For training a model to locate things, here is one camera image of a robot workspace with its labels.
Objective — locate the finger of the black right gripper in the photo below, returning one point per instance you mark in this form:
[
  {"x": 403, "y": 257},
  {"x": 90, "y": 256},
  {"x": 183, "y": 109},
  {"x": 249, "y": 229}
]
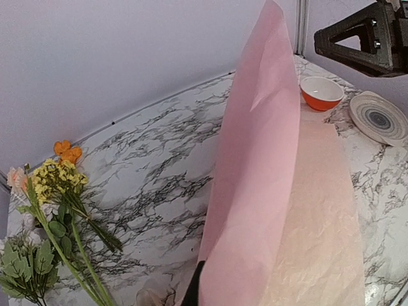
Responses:
[{"x": 372, "y": 41}]

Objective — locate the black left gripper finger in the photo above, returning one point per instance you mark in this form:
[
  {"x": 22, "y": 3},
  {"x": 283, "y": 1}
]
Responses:
[{"x": 192, "y": 293}]

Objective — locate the pink wrapping paper sheet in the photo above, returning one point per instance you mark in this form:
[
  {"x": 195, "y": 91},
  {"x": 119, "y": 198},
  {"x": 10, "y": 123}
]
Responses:
[{"x": 281, "y": 226}]

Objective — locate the white flower bunch green leaves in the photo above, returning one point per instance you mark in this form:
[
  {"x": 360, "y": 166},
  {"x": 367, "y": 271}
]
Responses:
[{"x": 29, "y": 261}]

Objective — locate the yellow small flower bunch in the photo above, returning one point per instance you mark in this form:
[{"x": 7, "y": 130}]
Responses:
[{"x": 59, "y": 185}]

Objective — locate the orange flower stem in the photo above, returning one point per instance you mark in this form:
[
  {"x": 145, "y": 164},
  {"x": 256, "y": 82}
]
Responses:
[{"x": 67, "y": 152}]

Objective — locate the peach flower long green stem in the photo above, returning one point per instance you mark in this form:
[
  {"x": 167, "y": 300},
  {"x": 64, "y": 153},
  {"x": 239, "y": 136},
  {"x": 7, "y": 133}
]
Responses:
[{"x": 63, "y": 231}]

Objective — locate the cream ribbon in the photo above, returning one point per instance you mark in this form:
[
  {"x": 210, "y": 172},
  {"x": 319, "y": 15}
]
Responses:
[{"x": 152, "y": 294}]

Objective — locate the orange bowl white inside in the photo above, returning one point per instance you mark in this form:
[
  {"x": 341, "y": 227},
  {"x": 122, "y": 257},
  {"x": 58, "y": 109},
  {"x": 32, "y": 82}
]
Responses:
[{"x": 321, "y": 94}]

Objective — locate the grey swirl ceramic plate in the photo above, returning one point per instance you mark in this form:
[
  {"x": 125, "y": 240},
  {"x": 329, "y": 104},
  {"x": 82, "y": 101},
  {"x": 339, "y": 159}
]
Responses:
[{"x": 379, "y": 119}]

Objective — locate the aluminium frame right post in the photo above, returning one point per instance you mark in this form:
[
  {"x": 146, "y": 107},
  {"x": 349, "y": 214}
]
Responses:
[{"x": 302, "y": 18}]

